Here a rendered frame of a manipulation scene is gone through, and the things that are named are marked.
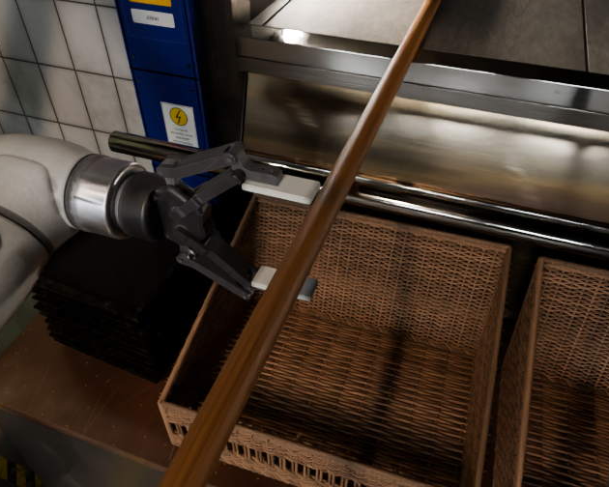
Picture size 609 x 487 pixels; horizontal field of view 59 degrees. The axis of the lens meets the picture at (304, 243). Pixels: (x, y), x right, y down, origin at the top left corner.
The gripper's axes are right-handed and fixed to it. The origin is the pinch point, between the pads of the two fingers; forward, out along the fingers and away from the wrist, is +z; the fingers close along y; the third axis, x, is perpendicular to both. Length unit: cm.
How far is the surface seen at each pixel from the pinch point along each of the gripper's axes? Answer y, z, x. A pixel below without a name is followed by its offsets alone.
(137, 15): -1, -50, -47
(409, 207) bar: 2.7, 8.7, -12.9
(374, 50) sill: 1, -6, -52
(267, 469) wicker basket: 58, -8, 0
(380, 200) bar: 2.6, 5.1, -13.0
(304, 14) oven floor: 1, -23, -65
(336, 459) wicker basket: 46.1, 5.1, -0.7
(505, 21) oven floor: 1, 15, -74
